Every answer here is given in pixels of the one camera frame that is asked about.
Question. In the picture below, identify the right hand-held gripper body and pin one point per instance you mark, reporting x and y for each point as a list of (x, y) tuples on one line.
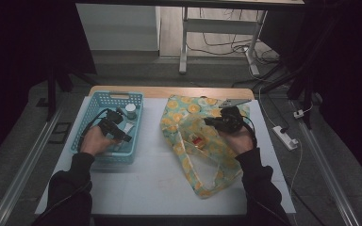
[(232, 121)]

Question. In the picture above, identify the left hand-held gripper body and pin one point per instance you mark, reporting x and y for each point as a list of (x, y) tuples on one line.
[(113, 117)]

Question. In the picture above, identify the white tube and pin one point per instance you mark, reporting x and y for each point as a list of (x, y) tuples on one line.
[(128, 127)]

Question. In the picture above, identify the teal perforated plastic basket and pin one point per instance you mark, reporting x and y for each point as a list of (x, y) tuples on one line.
[(106, 96)]

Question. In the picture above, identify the orange-slice print fabric bag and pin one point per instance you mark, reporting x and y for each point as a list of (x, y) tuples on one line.
[(182, 109)]

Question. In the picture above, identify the person's right hand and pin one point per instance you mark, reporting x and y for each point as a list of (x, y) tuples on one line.
[(240, 141)]

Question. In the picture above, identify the person's left hand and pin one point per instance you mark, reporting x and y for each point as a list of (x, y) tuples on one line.
[(95, 141)]

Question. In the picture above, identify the small red and yellow box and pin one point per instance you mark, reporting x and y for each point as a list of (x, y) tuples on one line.
[(197, 140)]

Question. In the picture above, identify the white power strip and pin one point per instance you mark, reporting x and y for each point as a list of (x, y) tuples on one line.
[(285, 138)]

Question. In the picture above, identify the black floor plate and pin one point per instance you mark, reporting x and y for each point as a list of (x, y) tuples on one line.
[(59, 133)]

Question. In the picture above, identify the black stand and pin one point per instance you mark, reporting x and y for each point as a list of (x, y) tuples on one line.
[(52, 94), (304, 78)]

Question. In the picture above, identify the white plug adapter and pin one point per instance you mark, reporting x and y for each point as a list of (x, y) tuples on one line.
[(299, 113)]

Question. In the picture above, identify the white cabinet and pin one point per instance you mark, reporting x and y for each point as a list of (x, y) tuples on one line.
[(119, 28)]

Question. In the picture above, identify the white-legged desk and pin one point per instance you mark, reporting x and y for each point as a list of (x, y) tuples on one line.
[(220, 26)]

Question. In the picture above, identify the dark curtain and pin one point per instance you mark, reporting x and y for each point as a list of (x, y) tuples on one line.
[(355, 47), (12, 47)]

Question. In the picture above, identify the metal floor rail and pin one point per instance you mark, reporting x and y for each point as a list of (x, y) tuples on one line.
[(22, 169), (326, 175)]

